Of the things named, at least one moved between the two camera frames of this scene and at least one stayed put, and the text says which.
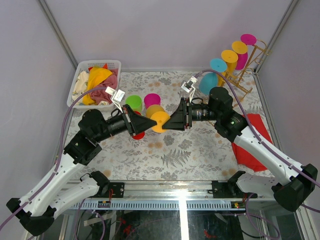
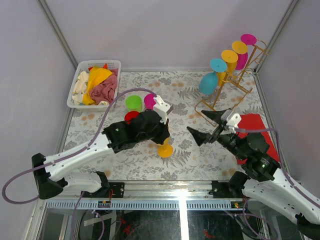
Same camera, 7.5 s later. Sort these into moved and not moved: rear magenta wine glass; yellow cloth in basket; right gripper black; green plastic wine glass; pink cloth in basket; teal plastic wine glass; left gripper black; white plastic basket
Moved: left gripper black; right gripper black
Not moved: rear magenta wine glass; pink cloth in basket; yellow cloth in basket; white plastic basket; green plastic wine glass; teal plastic wine glass
